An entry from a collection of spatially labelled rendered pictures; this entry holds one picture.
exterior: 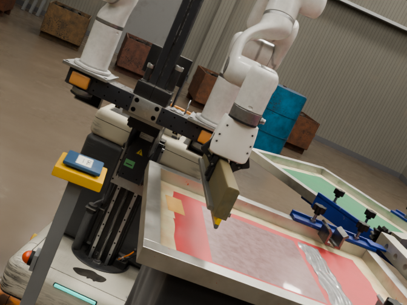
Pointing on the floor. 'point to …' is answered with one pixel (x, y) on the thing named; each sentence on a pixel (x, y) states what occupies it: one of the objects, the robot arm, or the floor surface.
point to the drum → (279, 119)
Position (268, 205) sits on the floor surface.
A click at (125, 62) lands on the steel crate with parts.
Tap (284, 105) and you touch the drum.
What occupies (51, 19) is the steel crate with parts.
